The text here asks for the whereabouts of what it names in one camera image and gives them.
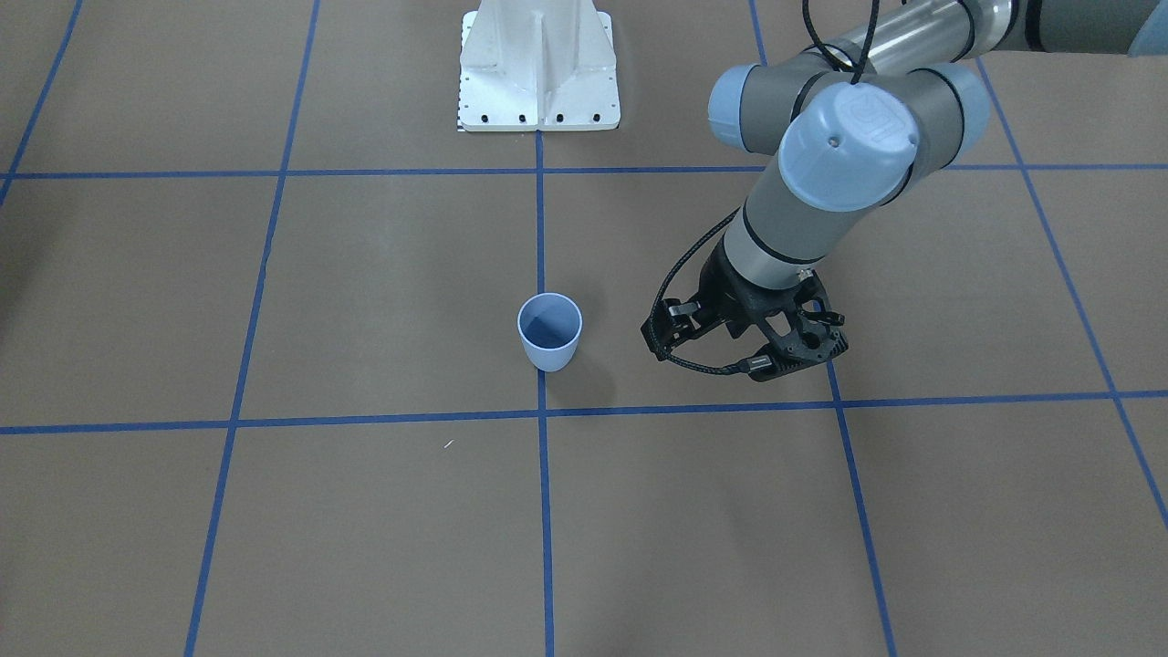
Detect light blue cup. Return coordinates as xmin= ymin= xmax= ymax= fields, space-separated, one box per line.
xmin=516 ymin=292 xmax=583 ymax=371

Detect blue tape line crosswise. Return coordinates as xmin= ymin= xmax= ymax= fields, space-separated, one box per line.
xmin=1 ymin=390 xmax=1167 ymax=436

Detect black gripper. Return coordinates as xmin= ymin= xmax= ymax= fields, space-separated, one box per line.
xmin=698 ymin=240 xmax=827 ymax=340

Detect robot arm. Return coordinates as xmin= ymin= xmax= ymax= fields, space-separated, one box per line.
xmin=666 ymin=1 xmax=1164 ymax=350

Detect blue tape line lengthwise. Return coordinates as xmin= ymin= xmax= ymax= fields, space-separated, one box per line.
xmin=534 ymin=130 xmax=556 ymax=656

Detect white metal mount base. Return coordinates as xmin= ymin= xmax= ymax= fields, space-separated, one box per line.
xmin=456 ymin=1 xmax=621 ymax=132

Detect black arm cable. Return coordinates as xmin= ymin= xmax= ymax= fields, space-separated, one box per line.
xmin=651 ymin=0 xmax=882 ymax=376

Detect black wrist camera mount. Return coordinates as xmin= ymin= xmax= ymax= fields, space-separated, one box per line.
xmin=744 ymin=307 xmax=850 ymax=382

